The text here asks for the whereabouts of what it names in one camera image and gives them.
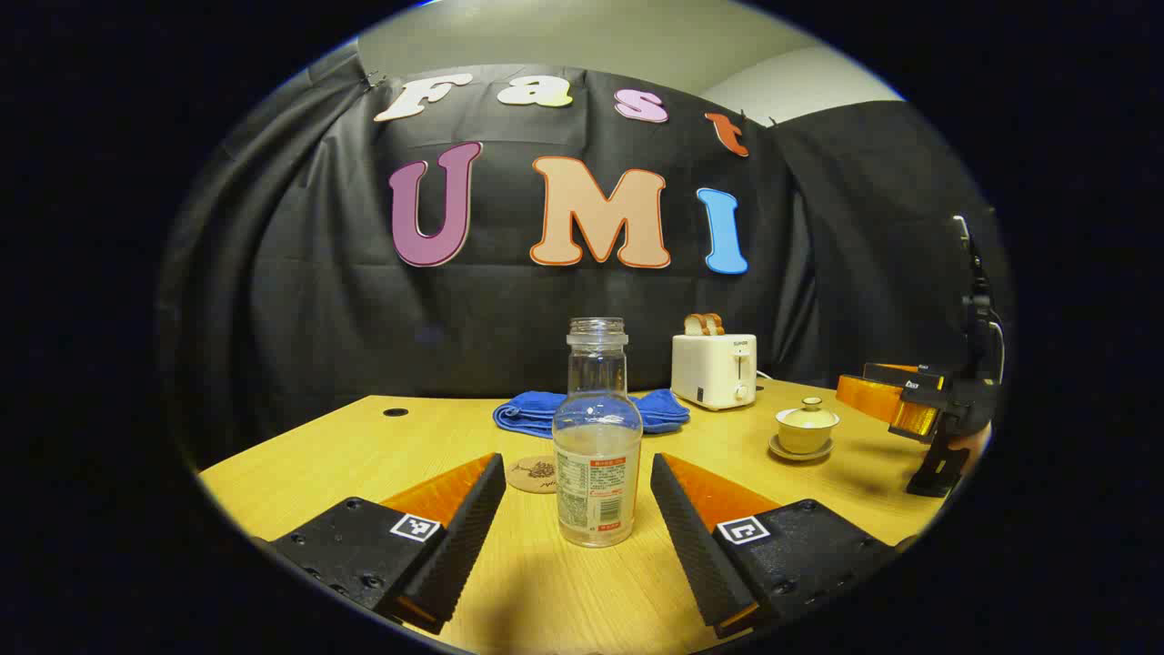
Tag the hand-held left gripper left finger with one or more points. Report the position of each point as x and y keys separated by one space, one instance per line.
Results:
x=464 y=537

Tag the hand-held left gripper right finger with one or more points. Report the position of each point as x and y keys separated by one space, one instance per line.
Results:
x=691 y=537

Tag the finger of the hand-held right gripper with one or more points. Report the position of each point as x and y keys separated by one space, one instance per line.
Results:
x=905 y=374
x=887 y=405

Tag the round cork coaster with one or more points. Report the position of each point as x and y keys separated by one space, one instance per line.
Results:
x=527 y=475

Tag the clear plastic water bottle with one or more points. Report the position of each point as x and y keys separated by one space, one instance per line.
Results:
x=596 y=473

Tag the beige teacup saucer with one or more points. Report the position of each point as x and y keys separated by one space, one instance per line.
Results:
x=800 y=455

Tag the blue towel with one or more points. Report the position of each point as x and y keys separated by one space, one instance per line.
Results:
x=527 y=414

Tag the white toaster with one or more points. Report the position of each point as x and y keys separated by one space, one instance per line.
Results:
x=714 y=368

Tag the toast slice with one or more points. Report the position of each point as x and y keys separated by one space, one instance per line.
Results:
x=714 y=323
x=694 y=325

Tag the black backdrop cloth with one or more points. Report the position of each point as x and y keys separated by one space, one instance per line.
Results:
x=318 y=318

